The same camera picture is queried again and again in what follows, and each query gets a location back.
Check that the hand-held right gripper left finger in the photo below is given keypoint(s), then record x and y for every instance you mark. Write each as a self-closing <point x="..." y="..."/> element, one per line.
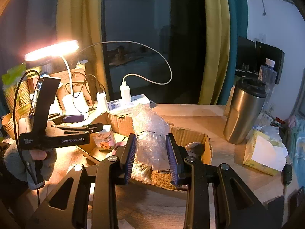
<point x="129" y="158"/>

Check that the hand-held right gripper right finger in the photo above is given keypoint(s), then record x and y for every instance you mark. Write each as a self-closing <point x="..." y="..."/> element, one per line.
<point x="172" y="162"/>

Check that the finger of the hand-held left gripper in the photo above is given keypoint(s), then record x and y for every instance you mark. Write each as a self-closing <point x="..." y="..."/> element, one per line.
<point x="88" y="128"/>
<point x="73" y="118"/>

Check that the cotton swab pack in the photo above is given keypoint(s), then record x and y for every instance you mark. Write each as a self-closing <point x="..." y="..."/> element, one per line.
<point x="141" y="173"/>

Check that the brown scouring pad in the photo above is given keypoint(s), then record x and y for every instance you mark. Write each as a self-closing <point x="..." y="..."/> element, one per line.
<point x="163" y="179"/>

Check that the cartoon print tissue pack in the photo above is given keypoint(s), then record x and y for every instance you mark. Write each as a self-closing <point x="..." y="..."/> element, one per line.
<point x="106" y="140"/>

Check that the grey white sock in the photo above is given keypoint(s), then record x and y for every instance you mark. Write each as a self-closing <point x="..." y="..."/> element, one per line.
<point x="194" y="146"/>

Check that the brown cardboard box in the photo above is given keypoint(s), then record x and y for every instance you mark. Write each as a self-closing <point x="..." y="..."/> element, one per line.
<point x="190" y="136"/>

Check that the clear bubble wrap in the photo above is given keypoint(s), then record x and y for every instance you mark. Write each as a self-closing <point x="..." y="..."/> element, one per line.
<point x="147" y="126"/>

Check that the person's left hand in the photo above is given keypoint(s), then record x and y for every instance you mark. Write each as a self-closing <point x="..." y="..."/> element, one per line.
<point x="14" y="162"/>

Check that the brown paper carton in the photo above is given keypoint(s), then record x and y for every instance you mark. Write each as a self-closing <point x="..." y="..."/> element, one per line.
<point x="78" y="85"/>

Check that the stack of brown paper cups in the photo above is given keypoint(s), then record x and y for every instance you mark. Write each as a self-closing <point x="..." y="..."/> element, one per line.
<point x="8" y="124"/>

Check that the white power strip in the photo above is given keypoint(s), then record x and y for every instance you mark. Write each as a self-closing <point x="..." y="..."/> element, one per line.
<point x="138" y="101"/>

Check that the white desk lamp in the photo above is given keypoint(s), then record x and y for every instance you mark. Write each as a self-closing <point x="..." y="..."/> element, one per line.
<point x="54" y="49"/>

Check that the steel tumbler with black lid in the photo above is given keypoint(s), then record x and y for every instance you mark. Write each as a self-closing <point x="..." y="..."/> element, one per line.
<point x="245" y="112"/>

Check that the yellow tissue box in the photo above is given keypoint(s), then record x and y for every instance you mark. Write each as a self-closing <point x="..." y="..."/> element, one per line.
<point x="264" y="152"/>

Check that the wide teal curtain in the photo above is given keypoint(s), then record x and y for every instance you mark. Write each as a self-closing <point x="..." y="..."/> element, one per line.
<point x="43" y="16"/>

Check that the wide yellow curtain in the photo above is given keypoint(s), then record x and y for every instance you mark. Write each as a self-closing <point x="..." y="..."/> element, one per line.
<point x="78" y="16"/>

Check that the dark glass window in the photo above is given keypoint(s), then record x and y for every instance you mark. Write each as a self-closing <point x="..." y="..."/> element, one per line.
<point x="152" y="33"/>

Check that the black car key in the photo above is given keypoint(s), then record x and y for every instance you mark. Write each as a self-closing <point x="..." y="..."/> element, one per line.
<point x="287" y="174"/>

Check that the narrow yellow curtain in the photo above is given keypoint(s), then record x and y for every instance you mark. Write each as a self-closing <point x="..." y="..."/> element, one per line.
<point x="214" y="40"/>

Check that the clear water bottle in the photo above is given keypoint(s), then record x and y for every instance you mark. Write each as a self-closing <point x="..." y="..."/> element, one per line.
<point x="269" y="72"/>

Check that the black monitor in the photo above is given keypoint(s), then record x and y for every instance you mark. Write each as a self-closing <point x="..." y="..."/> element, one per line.
<point x="262" y="54"/>

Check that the narrow teal curtain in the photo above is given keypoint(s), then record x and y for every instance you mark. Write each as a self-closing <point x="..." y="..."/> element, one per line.
<point x="237" y="28"/>

